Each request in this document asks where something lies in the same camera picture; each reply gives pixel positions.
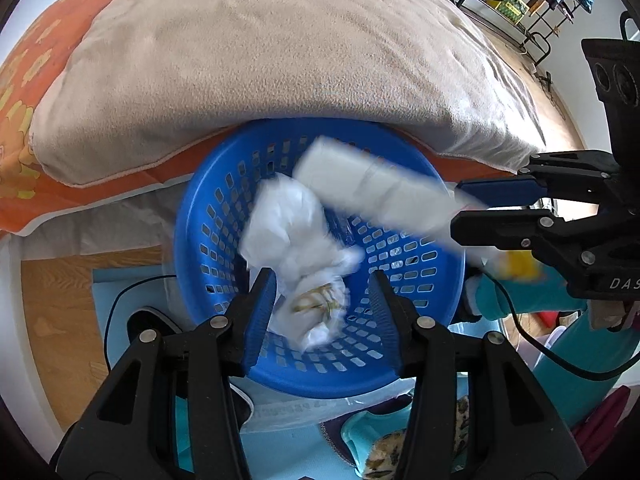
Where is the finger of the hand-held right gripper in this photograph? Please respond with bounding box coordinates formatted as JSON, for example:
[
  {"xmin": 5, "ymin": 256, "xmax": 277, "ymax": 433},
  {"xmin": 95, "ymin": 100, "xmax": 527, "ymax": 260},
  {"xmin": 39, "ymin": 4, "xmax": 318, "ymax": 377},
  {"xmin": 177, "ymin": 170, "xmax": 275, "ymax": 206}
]
[
  {"xmin": 449, "ymin": 208, "xmax": 622, "ymax": 282},
  {"xmin": 456, "ymin": 150, "xmax": 622, "ymax": 207}
]

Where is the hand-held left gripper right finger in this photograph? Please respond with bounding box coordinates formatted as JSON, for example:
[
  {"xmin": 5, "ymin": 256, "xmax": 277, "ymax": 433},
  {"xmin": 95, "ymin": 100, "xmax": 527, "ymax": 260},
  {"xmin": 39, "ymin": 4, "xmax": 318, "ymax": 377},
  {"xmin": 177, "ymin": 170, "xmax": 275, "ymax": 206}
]
[{"xmin": 369, "ymin": 269, "xmax": 588, "ymax": 480}]

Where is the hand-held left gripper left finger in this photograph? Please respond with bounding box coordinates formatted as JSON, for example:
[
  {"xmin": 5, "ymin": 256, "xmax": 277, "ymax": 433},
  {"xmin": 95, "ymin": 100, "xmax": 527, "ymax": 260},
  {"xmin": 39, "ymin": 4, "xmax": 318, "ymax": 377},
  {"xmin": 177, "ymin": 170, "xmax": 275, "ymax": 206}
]
[{"xmin": 50, "ymin": 267, "xmax": 278, "ymax": 480}]

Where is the white tissue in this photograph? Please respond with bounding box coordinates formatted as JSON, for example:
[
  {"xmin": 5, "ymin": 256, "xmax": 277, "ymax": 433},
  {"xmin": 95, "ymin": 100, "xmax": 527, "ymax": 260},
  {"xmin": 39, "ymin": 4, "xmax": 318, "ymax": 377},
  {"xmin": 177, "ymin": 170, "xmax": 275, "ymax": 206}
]
[{"xmin": 267, "ymin": 280, "xmax": 351, "ymax": 353}]

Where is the white plastic bag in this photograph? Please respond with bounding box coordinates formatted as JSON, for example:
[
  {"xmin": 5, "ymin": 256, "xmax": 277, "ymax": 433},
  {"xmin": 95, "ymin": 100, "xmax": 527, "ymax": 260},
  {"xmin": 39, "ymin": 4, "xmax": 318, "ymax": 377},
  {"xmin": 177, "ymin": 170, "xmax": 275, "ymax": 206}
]
[{"xmin": 240, "ymin": 174, "xmax": 366, "ymax": 286}]

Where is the clear plastic bottle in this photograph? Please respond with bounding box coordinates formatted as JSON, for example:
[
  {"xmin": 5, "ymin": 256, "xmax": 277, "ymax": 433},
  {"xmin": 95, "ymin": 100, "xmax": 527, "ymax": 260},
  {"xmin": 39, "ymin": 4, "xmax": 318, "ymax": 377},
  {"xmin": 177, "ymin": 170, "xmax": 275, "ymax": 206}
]
[{"xmin": 292, "ymin": 136, "xmax": 488, "ymax": 248}]

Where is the blue plastic basket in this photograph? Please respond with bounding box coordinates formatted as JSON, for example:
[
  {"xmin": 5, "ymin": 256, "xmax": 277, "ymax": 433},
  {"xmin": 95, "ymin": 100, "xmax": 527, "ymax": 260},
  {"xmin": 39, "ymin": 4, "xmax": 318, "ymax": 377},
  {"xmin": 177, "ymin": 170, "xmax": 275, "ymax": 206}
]
[{"xmin": 174, "ymin": 117, "xmax": 467, "ymax": 400}]

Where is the black drying rack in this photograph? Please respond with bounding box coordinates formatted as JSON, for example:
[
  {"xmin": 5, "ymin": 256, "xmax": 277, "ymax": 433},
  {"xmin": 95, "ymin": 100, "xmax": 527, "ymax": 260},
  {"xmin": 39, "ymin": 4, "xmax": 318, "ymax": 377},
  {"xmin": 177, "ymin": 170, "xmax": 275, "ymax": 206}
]
[{"xmin": 520, "ymin": 0, "xmax": 596, "ymax": 61}]

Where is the light blue floor mat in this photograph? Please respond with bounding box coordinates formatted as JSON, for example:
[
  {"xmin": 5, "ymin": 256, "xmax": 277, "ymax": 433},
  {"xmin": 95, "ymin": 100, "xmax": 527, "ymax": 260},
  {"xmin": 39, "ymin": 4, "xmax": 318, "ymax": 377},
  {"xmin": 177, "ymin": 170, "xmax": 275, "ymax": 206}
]
[{"xmin": 92, "ymin": 267, "xmax": 451, "ymax": 480}]

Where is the patterned slipper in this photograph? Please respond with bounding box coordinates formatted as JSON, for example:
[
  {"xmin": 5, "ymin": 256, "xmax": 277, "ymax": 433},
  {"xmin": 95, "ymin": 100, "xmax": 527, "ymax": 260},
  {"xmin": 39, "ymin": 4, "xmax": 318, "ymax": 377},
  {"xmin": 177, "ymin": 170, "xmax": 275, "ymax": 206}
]
[{"xmin": 362, "ymin": 395, "xmax": 471, "ymax": 480}]

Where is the yellow crate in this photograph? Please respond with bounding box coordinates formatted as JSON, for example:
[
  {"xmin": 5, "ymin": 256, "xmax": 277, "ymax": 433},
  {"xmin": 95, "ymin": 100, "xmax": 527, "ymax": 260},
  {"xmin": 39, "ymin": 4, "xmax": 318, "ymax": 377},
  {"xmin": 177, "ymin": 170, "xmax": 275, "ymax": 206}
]
[{"xmin": 490, "ymin": 0, "xmax": 528, "ymax": 23}]

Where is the beige blanket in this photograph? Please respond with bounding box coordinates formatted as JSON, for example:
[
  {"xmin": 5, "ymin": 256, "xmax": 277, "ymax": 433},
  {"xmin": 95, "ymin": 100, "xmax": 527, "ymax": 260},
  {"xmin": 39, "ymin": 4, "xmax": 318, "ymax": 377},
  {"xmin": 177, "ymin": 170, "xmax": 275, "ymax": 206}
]
[{"xmin": 27, "ymin": 0, "xmax": 548, "ymax": 186}]

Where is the orange floral bed sheet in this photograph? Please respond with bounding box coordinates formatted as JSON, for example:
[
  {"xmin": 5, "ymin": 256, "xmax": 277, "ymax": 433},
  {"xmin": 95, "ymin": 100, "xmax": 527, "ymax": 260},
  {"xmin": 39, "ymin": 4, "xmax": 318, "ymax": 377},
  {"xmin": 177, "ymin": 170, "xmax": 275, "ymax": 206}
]
[{"xmin": 0, "ymin": 0, "xmax": 521, "ymax": 235}]

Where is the black cable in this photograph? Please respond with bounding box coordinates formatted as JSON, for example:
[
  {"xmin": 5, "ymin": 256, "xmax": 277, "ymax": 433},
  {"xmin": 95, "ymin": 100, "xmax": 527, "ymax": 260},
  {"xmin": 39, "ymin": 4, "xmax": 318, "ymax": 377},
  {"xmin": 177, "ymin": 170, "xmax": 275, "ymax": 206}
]
[{"xmin": 500, "ymin": 280, "xmax": 636, "ymax": 382}]

